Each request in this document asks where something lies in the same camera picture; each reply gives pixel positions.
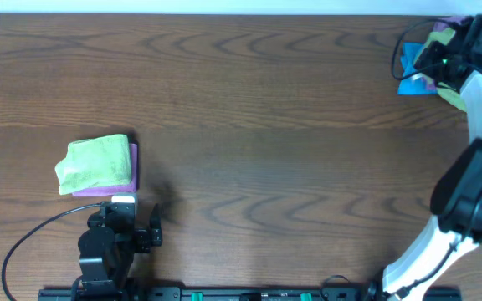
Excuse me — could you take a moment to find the right black camera cable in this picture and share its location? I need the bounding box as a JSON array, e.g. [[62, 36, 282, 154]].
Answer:
[[390, 18, 482, 126]]

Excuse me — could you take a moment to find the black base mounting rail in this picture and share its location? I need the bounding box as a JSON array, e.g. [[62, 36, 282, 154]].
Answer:
[[38, 285, 463, 301]]

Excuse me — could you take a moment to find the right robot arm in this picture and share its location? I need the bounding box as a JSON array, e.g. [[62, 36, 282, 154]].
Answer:
[[366, 15, 482, 300]]

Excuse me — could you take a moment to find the blue microfibre cloth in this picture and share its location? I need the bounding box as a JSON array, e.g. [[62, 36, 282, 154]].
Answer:
[[397, 43, 428, 95]]

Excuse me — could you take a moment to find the green microfibre cloth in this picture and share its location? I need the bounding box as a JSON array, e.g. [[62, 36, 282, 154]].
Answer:
[[413, 28, 466, 112]]

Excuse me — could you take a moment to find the folded green cloth on stack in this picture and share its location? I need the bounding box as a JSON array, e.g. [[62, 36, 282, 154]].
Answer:
[[54, 134, 131, 195]]

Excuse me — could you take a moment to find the purple crumpled microfibre cloth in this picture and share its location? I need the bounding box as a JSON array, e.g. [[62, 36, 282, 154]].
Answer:
[[422, 15, 469, 92]]

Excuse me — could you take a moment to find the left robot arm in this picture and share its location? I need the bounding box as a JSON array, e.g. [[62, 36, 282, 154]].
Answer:
[[70, 202, 162, 300]]

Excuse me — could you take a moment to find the folded purple cloth under stack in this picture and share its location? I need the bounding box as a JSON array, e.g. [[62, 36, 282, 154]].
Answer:
[[72, 143, 138, 197]]

